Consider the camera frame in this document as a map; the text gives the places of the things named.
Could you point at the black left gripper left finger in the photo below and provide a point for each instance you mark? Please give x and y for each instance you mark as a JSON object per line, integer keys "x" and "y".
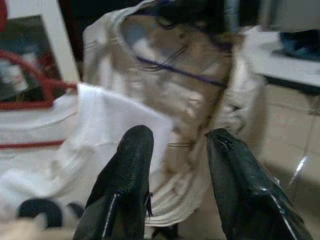
{"x": 122, "y": 180}

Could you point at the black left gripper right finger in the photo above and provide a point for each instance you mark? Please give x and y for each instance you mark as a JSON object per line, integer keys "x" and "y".
{"x": 245, "y": 190}

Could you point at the cream white jeans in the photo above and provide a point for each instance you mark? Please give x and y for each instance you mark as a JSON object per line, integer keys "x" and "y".
{"x": 180, "y": 107}

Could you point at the blue plastic hanger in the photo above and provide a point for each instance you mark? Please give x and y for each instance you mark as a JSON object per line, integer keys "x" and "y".
{"x": 180, "y": 72}

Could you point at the red jersey white blue logo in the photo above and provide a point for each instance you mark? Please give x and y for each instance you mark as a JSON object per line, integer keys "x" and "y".
{"x": 3, "y": 15}

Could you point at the red plastic hanger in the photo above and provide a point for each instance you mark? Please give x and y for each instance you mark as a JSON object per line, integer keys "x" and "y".
{"x": 37, "y": 105}

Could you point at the white jersey red trim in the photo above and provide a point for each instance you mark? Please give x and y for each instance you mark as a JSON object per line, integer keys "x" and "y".
{"x": 82, "y": 130}

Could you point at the blue denim garment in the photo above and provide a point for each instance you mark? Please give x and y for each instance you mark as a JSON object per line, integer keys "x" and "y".
{"x": 302, "y": 47}

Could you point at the dark framed picture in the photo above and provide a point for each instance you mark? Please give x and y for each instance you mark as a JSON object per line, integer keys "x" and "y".
{"x": 27, "y": 50}

